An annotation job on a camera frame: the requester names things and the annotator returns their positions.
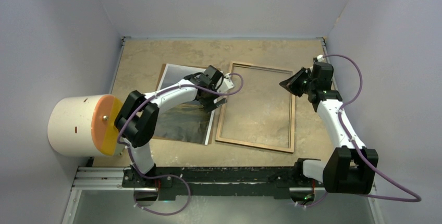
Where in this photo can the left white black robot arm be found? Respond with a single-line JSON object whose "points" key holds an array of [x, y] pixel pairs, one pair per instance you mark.
{"points": [[137, 119]]}

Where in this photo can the white cylinder orange lid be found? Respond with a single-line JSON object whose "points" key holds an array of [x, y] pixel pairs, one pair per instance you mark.
{"points": [[83, 126]]}

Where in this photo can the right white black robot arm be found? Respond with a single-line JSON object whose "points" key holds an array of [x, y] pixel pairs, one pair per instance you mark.
{"points": [[349, 169]]}

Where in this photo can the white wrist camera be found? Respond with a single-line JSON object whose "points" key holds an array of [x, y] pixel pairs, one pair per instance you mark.
{"points": [[319, 58], [225, 85]]}

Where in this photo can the mountain landscape photo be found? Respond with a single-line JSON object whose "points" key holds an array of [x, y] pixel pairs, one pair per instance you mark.
{"points": [[179, 122]]}

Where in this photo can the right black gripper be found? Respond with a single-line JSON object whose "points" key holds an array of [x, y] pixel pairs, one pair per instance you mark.
{"points": [[291, 84]]}

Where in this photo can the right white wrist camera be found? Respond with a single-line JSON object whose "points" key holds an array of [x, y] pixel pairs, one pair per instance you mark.
{"points": [[319, 58]]}

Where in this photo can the clear acrylic sheet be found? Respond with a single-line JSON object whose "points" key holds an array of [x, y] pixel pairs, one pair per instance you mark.
{"points": [[187, 122]]}

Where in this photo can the black wooden picture frame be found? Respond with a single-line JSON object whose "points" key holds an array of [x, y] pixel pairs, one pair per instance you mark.
{"points": [[261, 115]]}

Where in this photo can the aluminium rail frame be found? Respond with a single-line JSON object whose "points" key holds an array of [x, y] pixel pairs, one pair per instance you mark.
{"points": [[98, 196]]}

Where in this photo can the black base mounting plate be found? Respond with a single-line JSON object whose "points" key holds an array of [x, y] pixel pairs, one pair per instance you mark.
{"points": [[284, 182]]}

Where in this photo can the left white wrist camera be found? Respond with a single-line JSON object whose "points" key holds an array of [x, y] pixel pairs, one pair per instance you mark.
{"points": [[225, 85]]}

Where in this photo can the brown cardboard backing board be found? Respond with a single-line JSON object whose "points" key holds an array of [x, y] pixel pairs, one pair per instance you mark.
{"points": [[162, 74]]}

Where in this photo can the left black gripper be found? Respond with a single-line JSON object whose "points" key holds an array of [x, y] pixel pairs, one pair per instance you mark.
{"points": [[208, 104]]}

